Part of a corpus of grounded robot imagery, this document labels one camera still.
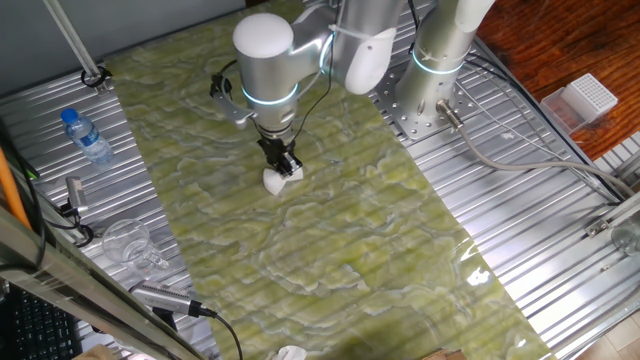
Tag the clear glass vessel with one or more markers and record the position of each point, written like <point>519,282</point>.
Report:
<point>627,240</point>

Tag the green marble pattern mat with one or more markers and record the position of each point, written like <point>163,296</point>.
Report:
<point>325,225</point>

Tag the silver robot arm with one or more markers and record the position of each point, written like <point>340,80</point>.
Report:
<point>265,65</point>

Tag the clear glass mug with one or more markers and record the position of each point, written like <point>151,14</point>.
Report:
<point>125,240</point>

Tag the silver camera bracket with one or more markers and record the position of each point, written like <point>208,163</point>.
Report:
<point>235,110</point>

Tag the orange pole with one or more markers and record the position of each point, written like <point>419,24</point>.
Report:
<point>10,190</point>

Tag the black keyboard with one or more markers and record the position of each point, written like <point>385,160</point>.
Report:
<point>40,330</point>

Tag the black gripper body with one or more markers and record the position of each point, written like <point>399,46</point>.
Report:
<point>277,149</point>

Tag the water bottle blue cap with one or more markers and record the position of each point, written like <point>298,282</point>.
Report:
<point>87,140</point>

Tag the black clamp tool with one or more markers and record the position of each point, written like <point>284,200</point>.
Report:
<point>76,194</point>

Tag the white crumpled tissue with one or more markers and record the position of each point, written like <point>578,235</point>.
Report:
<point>291,353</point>

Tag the white pipette tip box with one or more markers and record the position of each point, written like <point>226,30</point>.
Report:
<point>592,95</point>

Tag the aluminium profile rail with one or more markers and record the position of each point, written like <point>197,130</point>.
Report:
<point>615,215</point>

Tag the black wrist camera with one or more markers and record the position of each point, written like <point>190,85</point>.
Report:
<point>220,86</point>

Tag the clear plastic box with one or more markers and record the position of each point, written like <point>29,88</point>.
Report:
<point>560,112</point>

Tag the white sponge block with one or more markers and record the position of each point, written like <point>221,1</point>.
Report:
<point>274,185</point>

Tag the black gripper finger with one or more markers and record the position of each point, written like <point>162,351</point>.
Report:
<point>290,167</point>
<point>274,165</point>

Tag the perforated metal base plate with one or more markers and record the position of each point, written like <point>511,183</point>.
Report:
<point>400,117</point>

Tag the cardboard box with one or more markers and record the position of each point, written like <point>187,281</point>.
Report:
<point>442,355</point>

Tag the silver ribbed camera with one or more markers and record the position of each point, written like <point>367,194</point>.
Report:
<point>165,297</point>

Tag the aluminium pole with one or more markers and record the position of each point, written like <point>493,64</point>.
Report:
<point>70,35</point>

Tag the aluminium frame bar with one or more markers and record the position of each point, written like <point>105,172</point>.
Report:
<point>75,290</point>

